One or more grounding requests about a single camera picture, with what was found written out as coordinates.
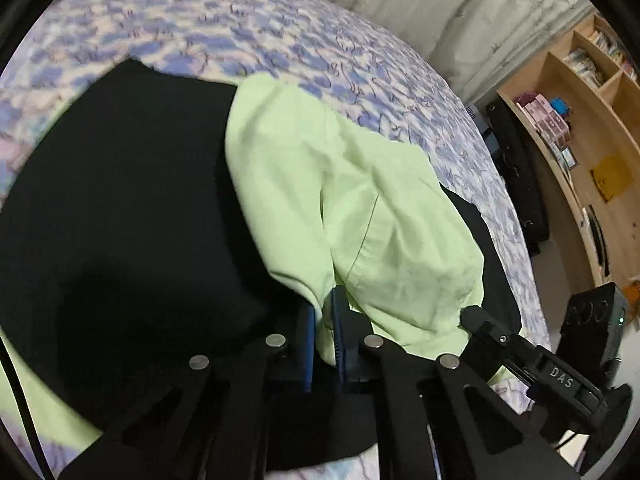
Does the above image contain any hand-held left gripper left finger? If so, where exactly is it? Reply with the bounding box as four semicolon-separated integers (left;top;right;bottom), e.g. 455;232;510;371
65;306;317;480

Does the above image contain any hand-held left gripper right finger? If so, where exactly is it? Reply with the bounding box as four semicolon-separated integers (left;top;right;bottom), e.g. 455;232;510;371
330;286;576;480

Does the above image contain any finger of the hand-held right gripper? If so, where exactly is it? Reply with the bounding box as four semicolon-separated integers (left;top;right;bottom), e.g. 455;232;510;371
459;305;544;367

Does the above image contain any green and black hoodie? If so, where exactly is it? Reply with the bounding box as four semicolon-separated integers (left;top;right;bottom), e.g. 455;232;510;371
0;57;523;480

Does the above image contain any black bag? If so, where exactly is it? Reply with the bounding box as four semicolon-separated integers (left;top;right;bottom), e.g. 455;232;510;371
485;97;551;256

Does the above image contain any yellow paper sheet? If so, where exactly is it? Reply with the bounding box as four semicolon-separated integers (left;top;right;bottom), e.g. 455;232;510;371
591;155;633;203

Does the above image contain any stack of pink boxes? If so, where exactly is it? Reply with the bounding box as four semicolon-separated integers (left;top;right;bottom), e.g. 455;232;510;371
517;92;573;143

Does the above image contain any wooden shelf unit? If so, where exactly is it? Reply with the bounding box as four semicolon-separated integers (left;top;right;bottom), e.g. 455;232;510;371
495;12;640;306

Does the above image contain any row of books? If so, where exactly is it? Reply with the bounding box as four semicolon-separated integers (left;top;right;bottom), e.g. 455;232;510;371
562;47;605;86
589;27;638;77

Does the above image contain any white curtain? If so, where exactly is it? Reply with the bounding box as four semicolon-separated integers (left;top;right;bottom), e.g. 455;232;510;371
245;0;596;106

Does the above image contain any purple floral bed sheet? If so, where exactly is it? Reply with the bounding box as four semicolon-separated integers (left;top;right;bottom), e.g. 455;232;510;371
0;0;551;480

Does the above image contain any black cable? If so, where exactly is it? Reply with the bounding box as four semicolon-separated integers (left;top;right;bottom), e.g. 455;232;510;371
0;330;51;480

